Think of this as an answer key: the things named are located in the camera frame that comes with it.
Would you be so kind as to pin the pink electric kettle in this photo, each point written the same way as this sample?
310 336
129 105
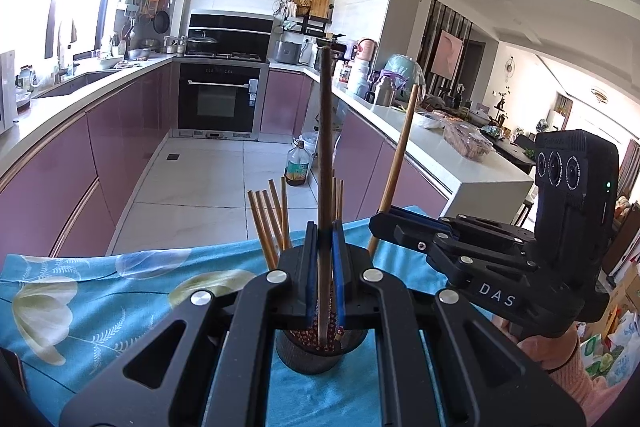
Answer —
366 49

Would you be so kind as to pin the white microwave oven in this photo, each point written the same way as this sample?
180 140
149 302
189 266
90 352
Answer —
6 92

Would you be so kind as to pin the clear plastic food container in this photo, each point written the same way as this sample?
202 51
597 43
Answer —
467 139

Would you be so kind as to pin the white plastic jar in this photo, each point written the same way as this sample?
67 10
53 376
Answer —
359 77

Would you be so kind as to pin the framed wall painting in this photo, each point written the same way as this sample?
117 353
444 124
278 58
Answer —
446 54

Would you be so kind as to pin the hanging black frying pan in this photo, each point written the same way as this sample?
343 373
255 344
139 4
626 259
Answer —
161 23

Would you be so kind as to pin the red-ended bamboo chopstick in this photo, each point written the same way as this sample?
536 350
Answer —
397 162

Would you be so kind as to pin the person's right forearm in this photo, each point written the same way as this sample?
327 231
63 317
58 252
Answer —
590 392

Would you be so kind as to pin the orange hanging grater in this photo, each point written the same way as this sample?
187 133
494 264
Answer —
155 3

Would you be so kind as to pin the stainless steel thermos flask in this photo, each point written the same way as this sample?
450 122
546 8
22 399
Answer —
382 89

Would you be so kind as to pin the white bowl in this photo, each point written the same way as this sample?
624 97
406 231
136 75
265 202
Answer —
427 119

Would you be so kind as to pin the silver rice cooker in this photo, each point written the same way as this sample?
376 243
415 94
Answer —
287 52

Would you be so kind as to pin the translucent plastic jug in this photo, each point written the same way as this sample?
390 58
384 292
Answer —
310 144

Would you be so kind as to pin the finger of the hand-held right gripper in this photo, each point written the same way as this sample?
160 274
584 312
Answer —
415 216
400 232

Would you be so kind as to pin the cooking oil bottle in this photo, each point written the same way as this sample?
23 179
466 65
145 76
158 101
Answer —
297 167

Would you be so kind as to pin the black built-in oven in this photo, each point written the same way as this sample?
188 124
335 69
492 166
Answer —
215 102

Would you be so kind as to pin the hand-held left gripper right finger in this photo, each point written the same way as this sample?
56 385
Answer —
338 282

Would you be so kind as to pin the mint green bag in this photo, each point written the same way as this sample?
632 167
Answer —
402 69

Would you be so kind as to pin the glass jar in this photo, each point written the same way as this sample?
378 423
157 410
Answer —
26 79

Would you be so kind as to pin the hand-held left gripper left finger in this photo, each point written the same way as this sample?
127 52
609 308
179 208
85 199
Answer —
313 282

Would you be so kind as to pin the metal mixing bowl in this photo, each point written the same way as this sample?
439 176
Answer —
139 54

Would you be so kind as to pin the round wall clock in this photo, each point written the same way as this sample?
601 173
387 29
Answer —
508 68

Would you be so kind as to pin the pink base cabinet run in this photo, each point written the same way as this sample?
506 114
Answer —
280 102
75 167

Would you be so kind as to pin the wooden cutting board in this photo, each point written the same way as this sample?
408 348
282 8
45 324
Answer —
320 6

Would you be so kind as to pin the dark dining table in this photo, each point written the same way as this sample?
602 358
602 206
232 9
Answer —
515 152

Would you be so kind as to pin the black range hood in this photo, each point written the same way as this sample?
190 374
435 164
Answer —
235 29

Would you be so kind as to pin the blue floral tablecloth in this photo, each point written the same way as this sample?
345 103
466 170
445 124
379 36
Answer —
100 307

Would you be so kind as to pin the black mesh pen holder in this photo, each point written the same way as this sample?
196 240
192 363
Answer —
310 359

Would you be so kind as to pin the person's right hand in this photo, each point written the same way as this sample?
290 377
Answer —
545 352

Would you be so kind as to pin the stainless kitchen sink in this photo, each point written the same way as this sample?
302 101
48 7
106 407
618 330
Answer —
75 84

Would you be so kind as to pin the cooking pot with glass lid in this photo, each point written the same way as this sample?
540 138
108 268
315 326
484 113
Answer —
202 44

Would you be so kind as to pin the dark brown wooden chopstick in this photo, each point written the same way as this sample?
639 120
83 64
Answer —
325 132

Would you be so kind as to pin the stainless steel stock pot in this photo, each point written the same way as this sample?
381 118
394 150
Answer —
339 49

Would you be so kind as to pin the black wall rack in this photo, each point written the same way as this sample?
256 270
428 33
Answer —
312 24

